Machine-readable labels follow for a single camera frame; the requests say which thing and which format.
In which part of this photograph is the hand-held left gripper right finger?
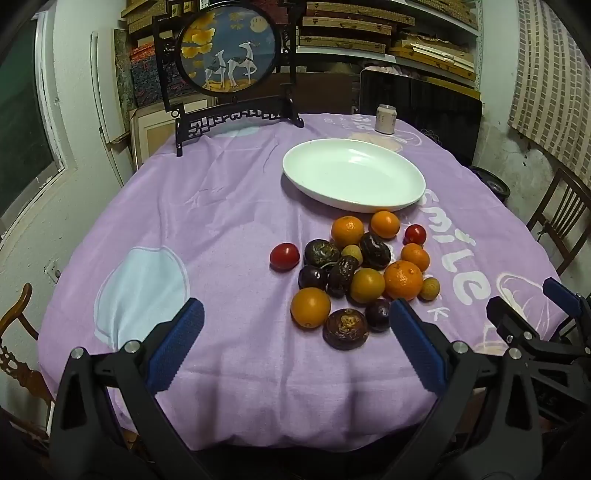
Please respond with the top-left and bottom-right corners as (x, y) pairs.
(390, 298), (546, 480)

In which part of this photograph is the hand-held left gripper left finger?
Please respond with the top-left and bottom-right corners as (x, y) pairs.
(48, 298), (206, 480)

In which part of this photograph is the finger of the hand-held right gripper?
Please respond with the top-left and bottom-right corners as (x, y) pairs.
(544, 277), (591, 347)
(487, 296), (555, 356)

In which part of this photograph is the dimpled tangerine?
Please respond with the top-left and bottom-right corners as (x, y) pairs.
(383, 260), (424, 301)
(400, 243), (431, 272)
(331, 215), (365, 250)

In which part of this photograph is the dark brown water chestnut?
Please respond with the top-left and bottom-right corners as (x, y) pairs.
(322, 308), (369, 350)
(359, 232), (391, 271)
(327, 255), (360, 298)
(303, 239), (342, 267)

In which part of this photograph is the smooth orange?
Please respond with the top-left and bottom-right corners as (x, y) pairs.
(349, 268), (386, 304)
(369, 210), (401, 239)
(291, 287), (332, 329)

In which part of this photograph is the white oval plate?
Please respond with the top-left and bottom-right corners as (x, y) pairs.
(283, 138), (426, 214)

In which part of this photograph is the wooden slat-back chair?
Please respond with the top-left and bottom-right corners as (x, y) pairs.
(526, 167), (591, 278)

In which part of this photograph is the black wheel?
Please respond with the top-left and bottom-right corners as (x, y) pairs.
(478, 167), (510, 200)

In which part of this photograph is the purple printed tablecloth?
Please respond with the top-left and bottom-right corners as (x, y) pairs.
(38, 112), (573, 450)

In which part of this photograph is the carved wooden chair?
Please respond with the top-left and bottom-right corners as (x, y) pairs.
(0, 282), (56, 444)

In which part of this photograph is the black panel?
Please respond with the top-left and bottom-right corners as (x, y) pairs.
(358, 68), (483, 167)

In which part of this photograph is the checkered curtain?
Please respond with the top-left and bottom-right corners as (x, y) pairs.
(508, 0), (591, 171)

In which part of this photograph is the pale drinks can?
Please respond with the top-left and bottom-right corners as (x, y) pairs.
(375, 104), (397, 135)

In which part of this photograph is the white leaning board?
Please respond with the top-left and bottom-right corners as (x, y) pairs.
(90, 31), (134, 185)

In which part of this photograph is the stack of patterned boxes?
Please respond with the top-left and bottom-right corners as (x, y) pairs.
(115, 28), (185, 112)

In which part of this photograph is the brown board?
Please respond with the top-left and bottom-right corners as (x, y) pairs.
(277, 71), (361, 114)

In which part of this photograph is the white framed window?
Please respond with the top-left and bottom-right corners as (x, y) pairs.
(0, 14), (77, 232)

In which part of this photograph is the round deer picture table screen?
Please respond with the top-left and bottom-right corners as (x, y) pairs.
(152, 0), (305, 158)

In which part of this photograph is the shelf of flat wooden boxes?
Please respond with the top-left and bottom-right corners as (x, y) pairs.
(121, 0), (481, 90)

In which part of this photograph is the wooden picture frame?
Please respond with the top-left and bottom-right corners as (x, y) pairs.
(128, 105), (185, 163)

